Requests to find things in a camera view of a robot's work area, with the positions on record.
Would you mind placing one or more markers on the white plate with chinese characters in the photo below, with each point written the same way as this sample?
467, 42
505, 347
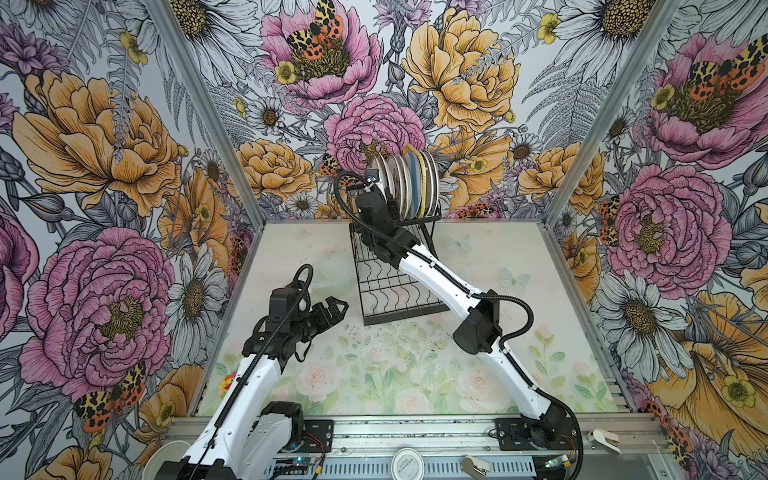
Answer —
436, 208

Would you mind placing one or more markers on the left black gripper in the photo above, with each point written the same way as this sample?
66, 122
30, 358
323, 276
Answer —
324, 321

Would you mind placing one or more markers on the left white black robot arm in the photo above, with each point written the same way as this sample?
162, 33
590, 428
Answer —
245, 434

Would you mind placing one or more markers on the white clip on rail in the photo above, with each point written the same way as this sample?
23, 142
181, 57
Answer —
606, 440

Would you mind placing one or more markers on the aluminium front rail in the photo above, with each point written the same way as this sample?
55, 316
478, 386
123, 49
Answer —
434, 435

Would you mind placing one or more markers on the grey clip tool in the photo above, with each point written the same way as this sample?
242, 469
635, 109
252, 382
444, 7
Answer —
476, 468

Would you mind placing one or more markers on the black wire dish rack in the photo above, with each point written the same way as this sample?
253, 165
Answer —
387, 295

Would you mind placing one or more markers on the green circuit board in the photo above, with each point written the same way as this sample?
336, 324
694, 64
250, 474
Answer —
296, 464

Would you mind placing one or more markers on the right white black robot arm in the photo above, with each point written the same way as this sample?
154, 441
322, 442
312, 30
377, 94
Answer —
487, 320

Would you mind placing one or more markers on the orange sunburst plate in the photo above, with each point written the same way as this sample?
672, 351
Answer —
380, 175
389, 189

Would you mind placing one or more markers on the white plate green red rim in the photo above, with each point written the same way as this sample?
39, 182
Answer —
429, 185

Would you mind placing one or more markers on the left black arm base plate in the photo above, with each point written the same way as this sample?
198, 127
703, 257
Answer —
313, 436

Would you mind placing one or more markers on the pale glass plate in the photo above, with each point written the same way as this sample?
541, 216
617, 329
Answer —
407, 194

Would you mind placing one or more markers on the yellow woven square plate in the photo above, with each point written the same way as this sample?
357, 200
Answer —
424, 181

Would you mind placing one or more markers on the round white lid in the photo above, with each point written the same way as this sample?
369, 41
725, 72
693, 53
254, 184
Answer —
408, 464

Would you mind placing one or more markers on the small colourful toy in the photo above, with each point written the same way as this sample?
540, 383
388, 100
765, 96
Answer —
225, 384

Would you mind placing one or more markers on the white plate red ring pattern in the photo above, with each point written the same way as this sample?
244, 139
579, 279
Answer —
400, 186

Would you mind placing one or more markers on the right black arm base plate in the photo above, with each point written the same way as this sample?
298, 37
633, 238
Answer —
522, 434

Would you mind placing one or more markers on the blue white striped plate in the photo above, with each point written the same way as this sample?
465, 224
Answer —
416, 177

